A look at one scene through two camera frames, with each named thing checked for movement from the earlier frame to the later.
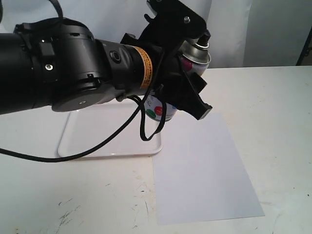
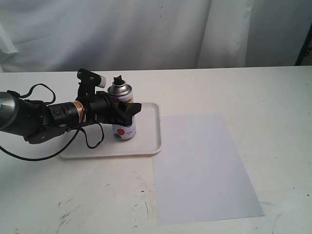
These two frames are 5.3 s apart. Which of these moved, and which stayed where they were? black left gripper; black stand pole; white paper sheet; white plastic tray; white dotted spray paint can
Moved: white dotted spray paint can; black left gripper
Stayed: black stand pole; white paper sheet; white plastic tray
